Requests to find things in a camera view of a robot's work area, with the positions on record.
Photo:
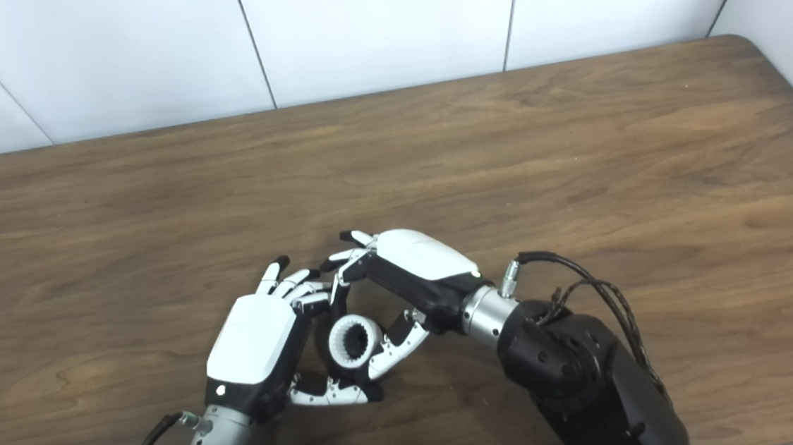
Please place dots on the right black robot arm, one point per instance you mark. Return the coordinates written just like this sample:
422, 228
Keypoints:
578, 378

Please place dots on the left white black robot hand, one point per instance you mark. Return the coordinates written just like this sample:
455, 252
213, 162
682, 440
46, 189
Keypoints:
253, 340

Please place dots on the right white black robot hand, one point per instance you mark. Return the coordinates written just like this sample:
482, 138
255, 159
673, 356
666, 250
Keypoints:
421, 263

